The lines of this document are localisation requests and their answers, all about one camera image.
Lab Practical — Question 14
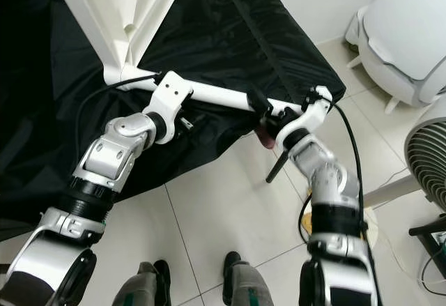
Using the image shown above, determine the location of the pink cloth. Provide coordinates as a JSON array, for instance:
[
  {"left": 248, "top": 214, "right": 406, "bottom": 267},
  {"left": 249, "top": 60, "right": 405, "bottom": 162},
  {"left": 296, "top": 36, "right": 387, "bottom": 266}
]
[{"left": 254, "top": 128, "right": 278, "bottom": 150}]

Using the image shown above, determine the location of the mustard yellow cloth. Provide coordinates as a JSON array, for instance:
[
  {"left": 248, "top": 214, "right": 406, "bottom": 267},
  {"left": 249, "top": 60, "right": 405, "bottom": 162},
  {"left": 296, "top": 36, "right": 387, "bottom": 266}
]
[{"left": 301, "top": 212, "right": 314, "bottom": 236}]

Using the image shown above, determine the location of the white plastic table leg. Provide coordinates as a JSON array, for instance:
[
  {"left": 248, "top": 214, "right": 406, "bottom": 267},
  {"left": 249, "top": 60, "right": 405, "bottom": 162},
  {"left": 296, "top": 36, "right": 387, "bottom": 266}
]
[{"left": 136, "top": 76, "right": 311, "bottom": 115}]

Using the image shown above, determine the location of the white plastic children table top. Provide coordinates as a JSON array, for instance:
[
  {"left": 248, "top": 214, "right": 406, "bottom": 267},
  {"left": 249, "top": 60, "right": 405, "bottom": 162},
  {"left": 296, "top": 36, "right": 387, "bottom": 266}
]
[{"left": 45, "top": 0, "right": 190, "bottom": 91}]

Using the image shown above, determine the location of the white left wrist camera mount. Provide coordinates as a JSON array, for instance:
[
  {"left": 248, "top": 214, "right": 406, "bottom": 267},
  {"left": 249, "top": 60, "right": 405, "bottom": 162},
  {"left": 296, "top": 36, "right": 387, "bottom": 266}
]
[{"left": 150, "top": 70, "right": 194, "bottom": 139}]

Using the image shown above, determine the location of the black floor stand leg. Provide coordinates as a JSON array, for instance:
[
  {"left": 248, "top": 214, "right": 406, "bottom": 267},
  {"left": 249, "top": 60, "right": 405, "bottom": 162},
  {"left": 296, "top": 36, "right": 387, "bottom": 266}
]
[{"left": 408, "top": 215, "right": 446, "bottom": 279}]

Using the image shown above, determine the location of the black-legged table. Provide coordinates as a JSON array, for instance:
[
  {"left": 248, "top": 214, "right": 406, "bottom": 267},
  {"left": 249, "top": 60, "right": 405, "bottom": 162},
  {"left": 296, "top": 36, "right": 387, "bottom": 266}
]
[{"left": 265, "top": 149, "right": 288, "bottom": 185}]

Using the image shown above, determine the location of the grey robot right foot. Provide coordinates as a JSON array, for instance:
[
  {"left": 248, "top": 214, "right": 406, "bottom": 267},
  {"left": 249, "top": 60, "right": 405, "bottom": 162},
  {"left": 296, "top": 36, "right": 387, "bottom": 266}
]
[{"left": 222, "top": 250, "right": 283, "bottom": 306}]

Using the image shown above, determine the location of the white domed appliance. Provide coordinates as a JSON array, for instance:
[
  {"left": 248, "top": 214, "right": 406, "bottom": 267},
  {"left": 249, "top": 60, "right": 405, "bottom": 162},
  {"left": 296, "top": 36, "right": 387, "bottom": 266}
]
[{"left": 344, "top": 0, "right": 446, "bottom": 115}]

